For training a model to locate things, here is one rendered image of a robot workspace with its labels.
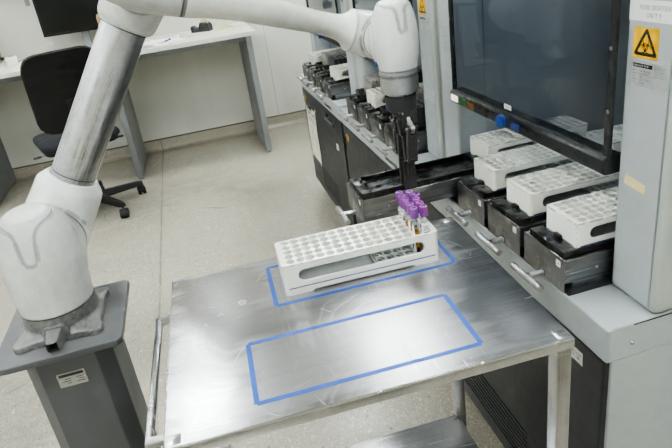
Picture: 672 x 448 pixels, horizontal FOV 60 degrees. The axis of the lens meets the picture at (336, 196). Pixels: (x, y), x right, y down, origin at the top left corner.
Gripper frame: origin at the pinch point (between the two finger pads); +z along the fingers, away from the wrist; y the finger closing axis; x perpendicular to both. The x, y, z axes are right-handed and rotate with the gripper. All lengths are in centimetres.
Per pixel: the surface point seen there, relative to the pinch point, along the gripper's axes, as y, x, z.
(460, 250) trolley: -37.5, 4.3, 2.6
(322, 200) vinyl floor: 183, -11, 83
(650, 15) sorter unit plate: -54, -20, -39
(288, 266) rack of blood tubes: -38, 37, -4
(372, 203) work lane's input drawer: -2.2, 10.6, 5.2
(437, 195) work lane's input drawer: -2.2, -6.6, 7.2
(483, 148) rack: 1.4, -21.8, -1.1
